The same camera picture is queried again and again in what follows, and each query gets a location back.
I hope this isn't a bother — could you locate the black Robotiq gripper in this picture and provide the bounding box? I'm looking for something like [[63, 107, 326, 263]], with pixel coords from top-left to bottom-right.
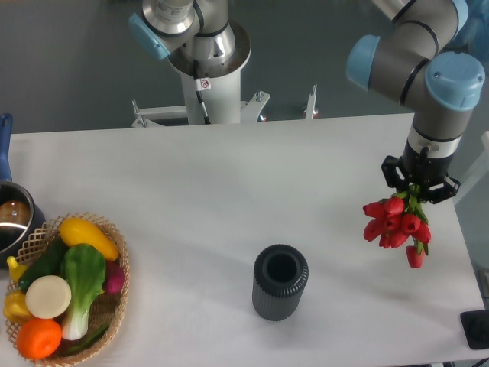
[[381, 145, 461, 204]]

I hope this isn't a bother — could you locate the red tulip bouquet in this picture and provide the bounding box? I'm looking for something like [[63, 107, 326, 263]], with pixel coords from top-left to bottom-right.
[[363, 184, 432, 268]]

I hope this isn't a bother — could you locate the dark grey ribbed vase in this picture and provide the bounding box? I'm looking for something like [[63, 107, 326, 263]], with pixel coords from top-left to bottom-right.
[[251, 244, 309, 321]]

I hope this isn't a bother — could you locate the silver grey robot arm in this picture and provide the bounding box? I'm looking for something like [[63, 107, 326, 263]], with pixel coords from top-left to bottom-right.
[[128, 1, 485, 204]]

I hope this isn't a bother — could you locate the black device at edge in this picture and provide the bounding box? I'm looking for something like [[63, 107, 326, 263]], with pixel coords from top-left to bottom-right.
[[460, 310, 488, 350]]

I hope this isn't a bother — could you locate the purple red radish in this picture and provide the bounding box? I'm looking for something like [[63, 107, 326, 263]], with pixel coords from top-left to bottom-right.
[[102, 261, 125, 294]]

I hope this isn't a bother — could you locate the woven wicker basket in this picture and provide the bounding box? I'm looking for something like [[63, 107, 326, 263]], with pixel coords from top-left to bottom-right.
[[16, 213, 130, 366]]

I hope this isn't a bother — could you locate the green bok choy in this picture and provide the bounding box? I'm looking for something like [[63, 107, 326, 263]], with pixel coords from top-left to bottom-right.
[[61, 244, 106, 341]]

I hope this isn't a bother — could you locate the yellow squash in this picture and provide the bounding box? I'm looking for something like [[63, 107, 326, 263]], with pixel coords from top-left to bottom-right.
[[59, 217, 119, 261]]

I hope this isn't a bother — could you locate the green chili pepper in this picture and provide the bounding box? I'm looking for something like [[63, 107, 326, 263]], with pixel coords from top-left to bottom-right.
[[57, 323, 109, 357]]

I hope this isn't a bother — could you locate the dark green cucumber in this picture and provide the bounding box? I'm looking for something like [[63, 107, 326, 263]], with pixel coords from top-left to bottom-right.
[[18, 237, 69, 293]]

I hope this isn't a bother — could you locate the white round radish slice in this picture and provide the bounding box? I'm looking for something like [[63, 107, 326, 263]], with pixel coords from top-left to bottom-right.
[[25, 275, 71, 319]]

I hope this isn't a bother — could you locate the small yellow gourd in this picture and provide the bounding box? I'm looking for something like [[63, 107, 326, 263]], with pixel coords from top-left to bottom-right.
[[6, 256, 28, 284]]

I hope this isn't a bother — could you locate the orange fruit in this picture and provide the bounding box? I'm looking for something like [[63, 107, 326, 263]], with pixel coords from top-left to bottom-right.
[[16, 319, 62, 359]]

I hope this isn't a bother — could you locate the yellow bell pepper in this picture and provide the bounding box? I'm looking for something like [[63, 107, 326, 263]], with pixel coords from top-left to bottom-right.
[[3, 290, 33, 324]]

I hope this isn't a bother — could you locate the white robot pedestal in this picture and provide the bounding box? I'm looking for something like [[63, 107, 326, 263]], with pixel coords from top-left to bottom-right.
[[129, 15, 270, 128]]

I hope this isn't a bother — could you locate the blue handled saucepan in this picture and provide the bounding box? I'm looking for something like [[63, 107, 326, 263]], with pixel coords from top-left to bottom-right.
[[1, 113, 45, 270]]

